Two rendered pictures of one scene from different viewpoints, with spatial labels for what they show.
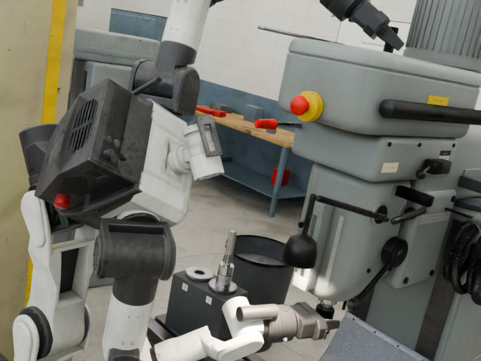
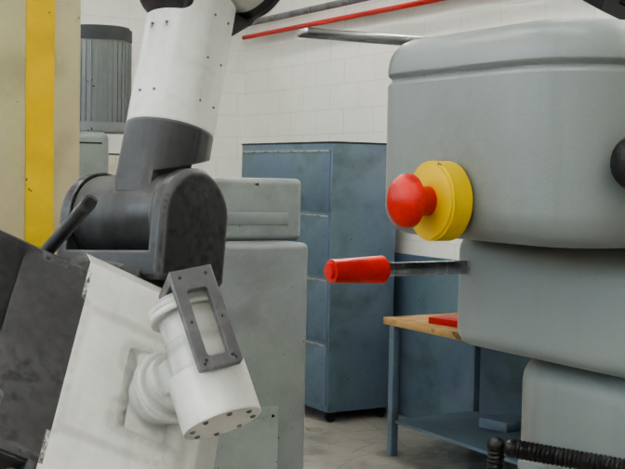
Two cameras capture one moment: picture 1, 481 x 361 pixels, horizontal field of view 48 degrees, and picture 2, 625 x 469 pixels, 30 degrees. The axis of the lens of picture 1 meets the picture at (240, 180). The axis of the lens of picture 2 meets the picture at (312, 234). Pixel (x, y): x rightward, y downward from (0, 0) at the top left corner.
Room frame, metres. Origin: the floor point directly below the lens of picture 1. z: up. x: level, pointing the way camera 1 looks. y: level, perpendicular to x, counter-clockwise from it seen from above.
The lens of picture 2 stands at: (0.22, -0.23, 1.78)
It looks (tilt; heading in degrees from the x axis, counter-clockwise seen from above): 3 degrees down; 14
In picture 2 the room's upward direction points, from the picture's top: 1 degrees clockwise
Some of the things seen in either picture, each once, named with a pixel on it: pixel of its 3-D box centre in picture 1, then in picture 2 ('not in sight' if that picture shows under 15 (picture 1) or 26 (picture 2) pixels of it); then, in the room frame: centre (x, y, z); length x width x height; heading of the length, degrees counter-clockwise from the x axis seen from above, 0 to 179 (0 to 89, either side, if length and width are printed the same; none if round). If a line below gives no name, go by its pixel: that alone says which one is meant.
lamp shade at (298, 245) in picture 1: (301, 248); not in sight; (1.09, -0.15, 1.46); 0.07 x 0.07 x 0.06
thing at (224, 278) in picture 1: (224, 276); not in sight; (1.56, -0.01, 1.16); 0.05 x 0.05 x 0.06
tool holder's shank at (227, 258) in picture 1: (230, 247); not in sight; (1.56, -0.01, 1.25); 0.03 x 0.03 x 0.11
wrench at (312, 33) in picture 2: (301, 36); (427, 42); (1.23, -0.07, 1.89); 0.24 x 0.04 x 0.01; 132
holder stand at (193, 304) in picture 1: (205, 306); not in sight; (1.59, 0.03, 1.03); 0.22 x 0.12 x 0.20; 55
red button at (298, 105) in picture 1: (300, 105); (413, 200); (1.07, -0.09, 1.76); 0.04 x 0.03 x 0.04; 45
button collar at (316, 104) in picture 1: (308, 106); (439, 201); (1.09, -0.11, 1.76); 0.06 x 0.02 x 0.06; 45
